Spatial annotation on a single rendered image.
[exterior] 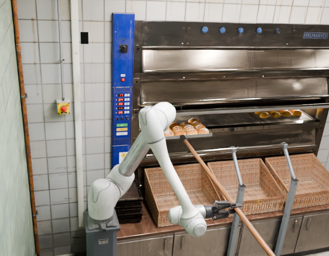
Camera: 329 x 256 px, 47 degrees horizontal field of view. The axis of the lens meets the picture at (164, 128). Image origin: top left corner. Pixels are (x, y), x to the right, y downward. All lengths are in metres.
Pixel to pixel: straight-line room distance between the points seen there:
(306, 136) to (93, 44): 2.25
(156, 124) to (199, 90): 1.26
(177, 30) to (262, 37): 0.75
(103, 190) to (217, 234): 1.32
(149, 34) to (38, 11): 0.80
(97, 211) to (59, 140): 0.94
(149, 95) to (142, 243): 1.17
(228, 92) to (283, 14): 0.77
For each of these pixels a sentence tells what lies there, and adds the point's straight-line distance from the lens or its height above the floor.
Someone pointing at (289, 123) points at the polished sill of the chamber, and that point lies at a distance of 3.75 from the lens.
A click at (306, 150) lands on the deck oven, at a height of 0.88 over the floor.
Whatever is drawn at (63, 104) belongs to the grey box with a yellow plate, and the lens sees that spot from 2.89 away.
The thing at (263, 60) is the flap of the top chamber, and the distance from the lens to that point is 3.35.
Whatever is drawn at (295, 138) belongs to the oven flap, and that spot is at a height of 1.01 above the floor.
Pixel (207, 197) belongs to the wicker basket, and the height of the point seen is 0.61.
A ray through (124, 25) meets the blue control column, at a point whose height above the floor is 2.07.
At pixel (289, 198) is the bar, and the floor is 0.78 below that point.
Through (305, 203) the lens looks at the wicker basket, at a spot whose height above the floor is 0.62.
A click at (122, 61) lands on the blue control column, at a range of 2.88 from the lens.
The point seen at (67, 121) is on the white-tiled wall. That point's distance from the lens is 3.02.
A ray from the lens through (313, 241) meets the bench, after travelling 3.91.
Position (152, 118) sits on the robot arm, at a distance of 1.96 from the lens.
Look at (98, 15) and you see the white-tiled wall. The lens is 2.82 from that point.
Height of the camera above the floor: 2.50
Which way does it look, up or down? 24 degrees down
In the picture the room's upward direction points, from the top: 4 degrees clockwise
